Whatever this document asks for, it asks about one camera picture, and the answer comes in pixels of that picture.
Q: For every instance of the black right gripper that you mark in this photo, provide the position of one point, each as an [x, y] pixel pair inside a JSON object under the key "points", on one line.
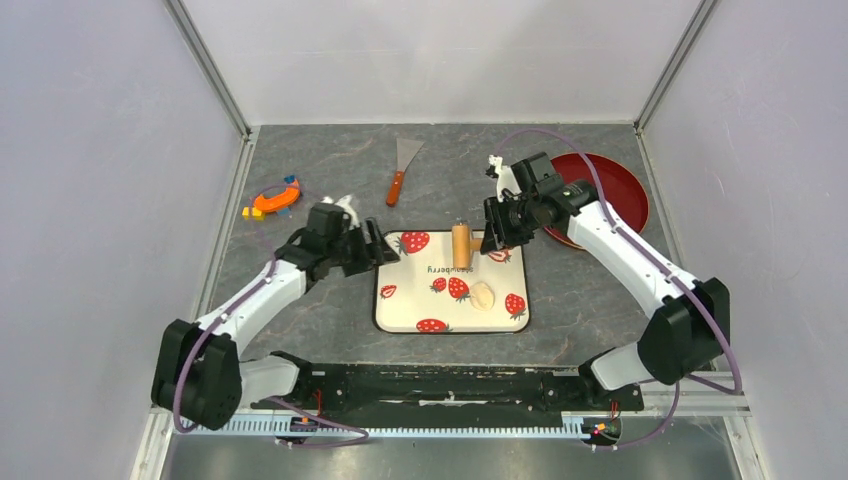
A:
{"points": [[497, 234]]}

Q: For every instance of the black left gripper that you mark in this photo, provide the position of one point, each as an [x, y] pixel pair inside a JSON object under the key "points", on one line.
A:
{"points": [[380, 250]]}

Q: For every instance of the wooden dough roller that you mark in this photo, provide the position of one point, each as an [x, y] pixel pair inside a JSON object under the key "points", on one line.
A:
{"points": [[464, 245]]}

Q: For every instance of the beige dough piece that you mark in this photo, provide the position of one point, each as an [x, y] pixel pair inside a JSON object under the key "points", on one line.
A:
{"points": [[482, 296]]}

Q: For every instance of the white strawberry print tray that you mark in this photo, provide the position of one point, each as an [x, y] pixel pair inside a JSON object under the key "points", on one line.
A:
{"points": [[424, 294]]}

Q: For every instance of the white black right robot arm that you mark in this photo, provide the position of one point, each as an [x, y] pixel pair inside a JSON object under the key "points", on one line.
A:
{"points": [[688, 319]]}

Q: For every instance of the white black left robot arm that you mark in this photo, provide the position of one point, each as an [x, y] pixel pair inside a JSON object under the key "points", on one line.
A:
{"points": [[201, 376]]}

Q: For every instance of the orange curved toy block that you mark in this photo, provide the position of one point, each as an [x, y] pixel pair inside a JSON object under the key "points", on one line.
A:
{"points": [[277, 197]]}

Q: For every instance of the yellow toy block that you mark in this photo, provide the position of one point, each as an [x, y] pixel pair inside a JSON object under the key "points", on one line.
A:
{"points": [[252, 213]]}

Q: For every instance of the dark red round plate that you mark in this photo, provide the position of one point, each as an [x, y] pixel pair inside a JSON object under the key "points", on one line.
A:
{"points": [[621, 187]]}

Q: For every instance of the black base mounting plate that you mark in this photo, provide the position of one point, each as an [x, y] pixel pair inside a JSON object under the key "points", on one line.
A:
{"points": [[453, 396]]}

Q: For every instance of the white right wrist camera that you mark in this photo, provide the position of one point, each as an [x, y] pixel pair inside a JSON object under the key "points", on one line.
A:
{"points": [[506, 183]]}

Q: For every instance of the metal scraper with wooden handle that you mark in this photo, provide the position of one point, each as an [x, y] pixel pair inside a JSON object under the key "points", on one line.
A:
{"points": [[406, 151]]}

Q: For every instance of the light blue slotted cable duct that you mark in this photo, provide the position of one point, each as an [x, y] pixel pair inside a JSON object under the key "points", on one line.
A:
{"points": [[289, 426]]}

